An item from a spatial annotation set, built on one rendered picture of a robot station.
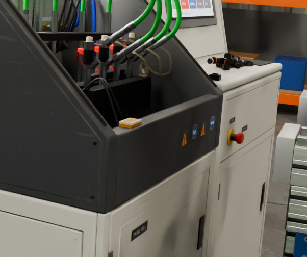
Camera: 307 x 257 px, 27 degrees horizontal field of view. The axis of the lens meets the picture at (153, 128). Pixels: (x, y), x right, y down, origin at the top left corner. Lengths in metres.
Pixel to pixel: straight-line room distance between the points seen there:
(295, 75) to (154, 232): 5.43
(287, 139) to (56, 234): 0.53
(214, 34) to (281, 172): 1.33
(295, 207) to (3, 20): 0.69
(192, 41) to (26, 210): 1.07
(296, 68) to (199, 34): 4.59
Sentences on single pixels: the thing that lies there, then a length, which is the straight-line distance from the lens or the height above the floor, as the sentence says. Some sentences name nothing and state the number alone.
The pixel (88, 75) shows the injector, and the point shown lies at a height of 1.01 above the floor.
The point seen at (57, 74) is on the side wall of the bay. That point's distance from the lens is 1.30.
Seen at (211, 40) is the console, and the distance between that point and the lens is 2.45.
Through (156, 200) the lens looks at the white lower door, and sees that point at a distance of 1.54.
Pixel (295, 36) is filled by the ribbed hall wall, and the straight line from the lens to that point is 7.97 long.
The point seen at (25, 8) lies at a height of 1.16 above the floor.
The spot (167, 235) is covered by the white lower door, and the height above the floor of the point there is 0.63.
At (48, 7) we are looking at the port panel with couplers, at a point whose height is 1.16.
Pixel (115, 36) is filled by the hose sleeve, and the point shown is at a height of 1.12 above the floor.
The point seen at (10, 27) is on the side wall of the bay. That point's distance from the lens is 1.36.
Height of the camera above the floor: 1.26
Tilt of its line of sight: 13 degrees down
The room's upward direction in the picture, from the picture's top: 4 degrees clockwise
